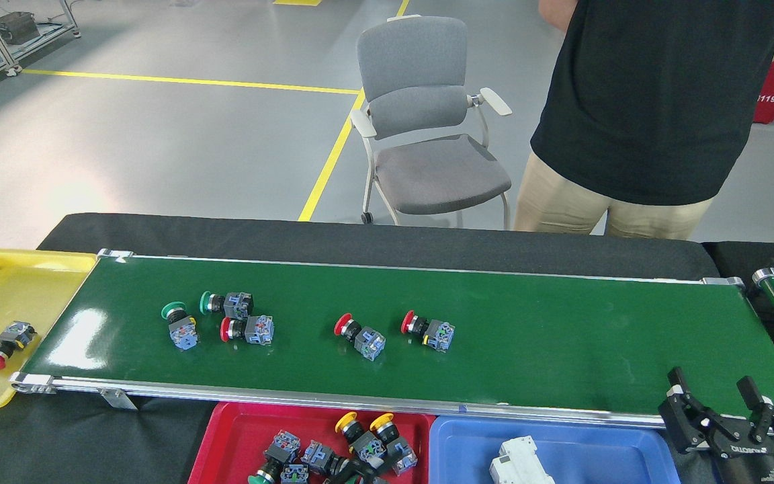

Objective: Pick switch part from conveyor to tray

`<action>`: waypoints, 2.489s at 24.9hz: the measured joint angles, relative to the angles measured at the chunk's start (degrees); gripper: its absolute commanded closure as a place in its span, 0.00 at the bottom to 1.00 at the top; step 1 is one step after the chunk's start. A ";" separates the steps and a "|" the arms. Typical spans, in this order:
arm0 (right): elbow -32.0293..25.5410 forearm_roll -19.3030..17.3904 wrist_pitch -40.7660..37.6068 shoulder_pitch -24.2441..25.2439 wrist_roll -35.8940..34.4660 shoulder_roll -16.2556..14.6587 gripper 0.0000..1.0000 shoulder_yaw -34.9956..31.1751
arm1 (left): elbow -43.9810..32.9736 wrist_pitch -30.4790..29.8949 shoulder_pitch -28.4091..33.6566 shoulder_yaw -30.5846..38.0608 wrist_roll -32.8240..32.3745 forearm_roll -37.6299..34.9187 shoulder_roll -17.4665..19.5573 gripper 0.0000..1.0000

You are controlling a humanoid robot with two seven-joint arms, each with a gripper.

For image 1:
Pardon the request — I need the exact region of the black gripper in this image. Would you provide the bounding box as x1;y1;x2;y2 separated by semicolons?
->
658;367;774;484

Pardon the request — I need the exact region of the white circuit breaker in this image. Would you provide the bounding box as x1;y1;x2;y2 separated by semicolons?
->
489;435;556;484

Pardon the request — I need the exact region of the red plastic tray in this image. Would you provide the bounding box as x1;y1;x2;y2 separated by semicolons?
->
187;401;438;484

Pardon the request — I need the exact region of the blue plastic tray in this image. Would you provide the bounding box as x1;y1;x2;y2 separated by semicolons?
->
429;415;682;484

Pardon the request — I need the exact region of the yellow plastic tray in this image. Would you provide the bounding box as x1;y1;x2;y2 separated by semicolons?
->
0;249;99;415

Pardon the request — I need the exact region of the person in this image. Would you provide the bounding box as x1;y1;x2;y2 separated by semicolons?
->
513;0;774;241

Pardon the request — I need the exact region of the grey office chair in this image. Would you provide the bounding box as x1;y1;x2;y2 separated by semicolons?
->
350;15;514;231

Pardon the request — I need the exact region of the dark grey metal box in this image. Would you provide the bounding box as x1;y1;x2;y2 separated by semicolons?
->
0;10;42;46

